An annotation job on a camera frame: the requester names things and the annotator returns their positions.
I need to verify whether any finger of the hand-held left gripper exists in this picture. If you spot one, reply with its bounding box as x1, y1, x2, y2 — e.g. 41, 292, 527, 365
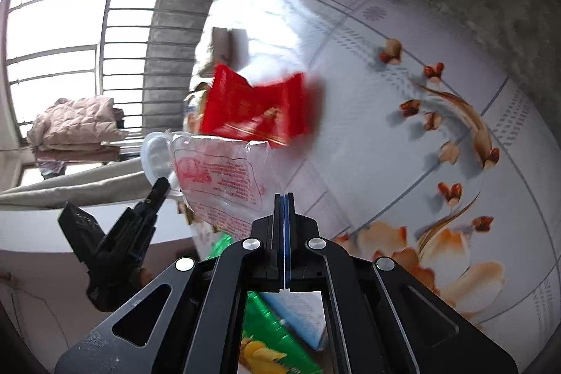
144, 177, 171, 218

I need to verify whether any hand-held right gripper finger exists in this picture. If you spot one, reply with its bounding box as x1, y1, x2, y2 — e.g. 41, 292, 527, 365
286, 193, 520, 374
55, 193, 286, 374

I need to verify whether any clear red-printed plastic bag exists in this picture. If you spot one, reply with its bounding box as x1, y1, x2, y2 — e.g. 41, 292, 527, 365
169, 132, 275, 241

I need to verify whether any green and red snack packet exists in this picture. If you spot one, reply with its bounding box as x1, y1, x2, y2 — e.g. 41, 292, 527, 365
206, 234, 323, 374

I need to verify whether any grey cloth cover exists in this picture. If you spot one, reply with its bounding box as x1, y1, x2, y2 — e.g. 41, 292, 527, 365
0, 169, 155, 209

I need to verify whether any blue and white carton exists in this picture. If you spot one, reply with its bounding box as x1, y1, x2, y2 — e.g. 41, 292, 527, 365
263, 291, 329, 351

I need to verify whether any folded brown cloth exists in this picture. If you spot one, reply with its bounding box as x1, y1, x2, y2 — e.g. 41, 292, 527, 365
36, 144, 122, 165

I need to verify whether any yellow snack packet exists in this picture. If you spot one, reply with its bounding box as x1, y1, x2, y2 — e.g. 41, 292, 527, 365
183, 80, 216, 135

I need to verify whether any floral tablecloth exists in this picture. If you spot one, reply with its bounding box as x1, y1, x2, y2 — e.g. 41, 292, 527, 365
188, 0, 557, 357

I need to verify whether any brown paper packet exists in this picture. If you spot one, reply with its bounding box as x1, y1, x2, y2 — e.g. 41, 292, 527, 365
212, 28, 249, 69

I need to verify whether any metal window railing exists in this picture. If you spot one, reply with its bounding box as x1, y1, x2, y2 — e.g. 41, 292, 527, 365
4, 0, 231, 138

